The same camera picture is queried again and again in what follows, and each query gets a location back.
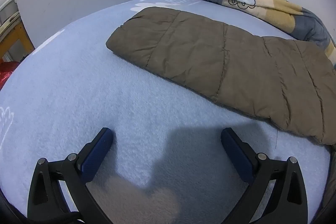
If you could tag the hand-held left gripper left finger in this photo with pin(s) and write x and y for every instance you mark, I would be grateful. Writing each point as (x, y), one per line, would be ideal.
(97, 155)

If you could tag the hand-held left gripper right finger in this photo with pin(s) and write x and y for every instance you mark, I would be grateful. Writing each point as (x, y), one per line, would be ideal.
(236, 153)

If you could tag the brown quilted jacket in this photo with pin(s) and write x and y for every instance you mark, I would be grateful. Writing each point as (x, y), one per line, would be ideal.
(210, 56)

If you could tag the light blue cloud bed sheet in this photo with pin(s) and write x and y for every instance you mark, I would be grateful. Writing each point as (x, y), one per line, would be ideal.
(78, 87)

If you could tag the red plastic bag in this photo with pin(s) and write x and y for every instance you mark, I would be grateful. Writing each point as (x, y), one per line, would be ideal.
(6, 73)

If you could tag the wooden stool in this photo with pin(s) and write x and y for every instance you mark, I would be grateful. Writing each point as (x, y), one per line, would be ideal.
(22, 32)

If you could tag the cream plastic container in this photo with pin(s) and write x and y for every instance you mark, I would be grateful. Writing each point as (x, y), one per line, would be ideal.
(6, 7)

